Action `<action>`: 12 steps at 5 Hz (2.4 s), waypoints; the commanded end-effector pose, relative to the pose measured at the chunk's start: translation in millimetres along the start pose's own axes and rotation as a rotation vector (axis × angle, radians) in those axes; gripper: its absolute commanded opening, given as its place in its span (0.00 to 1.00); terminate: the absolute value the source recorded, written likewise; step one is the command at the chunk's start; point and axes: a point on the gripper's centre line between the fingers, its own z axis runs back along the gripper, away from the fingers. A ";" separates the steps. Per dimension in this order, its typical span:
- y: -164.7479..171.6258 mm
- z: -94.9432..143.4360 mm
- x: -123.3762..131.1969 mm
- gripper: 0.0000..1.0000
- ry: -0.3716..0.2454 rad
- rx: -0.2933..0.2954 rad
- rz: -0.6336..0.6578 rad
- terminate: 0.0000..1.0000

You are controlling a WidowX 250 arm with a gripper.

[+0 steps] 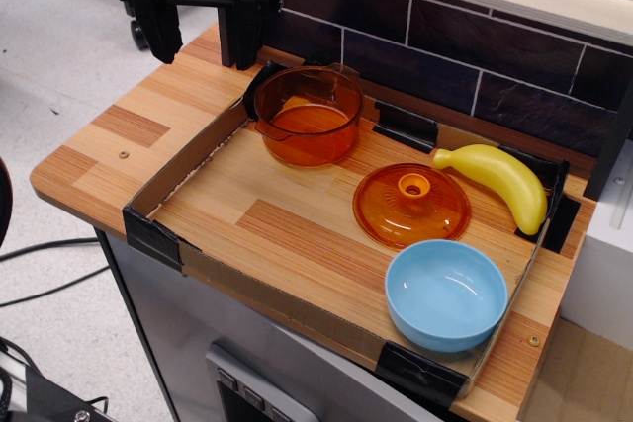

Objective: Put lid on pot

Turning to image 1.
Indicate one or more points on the yellow plastic banana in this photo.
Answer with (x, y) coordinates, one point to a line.
(508, 177)

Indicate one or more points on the cardboard fence with black tape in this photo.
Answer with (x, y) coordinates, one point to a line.
(284, 240)

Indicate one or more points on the black vertical post left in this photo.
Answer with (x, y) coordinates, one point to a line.
(227, 25)

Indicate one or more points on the black chair base with casters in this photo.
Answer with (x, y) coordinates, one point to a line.
(138, 35)

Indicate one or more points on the orange transparent pot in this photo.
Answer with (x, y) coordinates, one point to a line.
(309, 116)

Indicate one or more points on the orange transparent pot lid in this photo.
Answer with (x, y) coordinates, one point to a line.
(402, 204)

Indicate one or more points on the white aluminium frame right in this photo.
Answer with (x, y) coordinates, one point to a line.
(598, 297)

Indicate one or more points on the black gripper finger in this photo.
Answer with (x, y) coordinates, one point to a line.
(159, 22)
(246, 28)

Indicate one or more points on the black equipment bottom left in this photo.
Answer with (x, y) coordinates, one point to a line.
(27, 395)

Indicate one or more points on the black vertical post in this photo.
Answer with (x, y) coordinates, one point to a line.
(606, 159)
(227, 25)

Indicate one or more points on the light blue bowl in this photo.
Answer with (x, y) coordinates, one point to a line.
(445, 296)

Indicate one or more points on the grey cabinet with buttons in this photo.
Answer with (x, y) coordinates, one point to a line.
(178, 319)

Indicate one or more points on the black vertical post right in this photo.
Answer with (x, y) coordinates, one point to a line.
(606, 159)

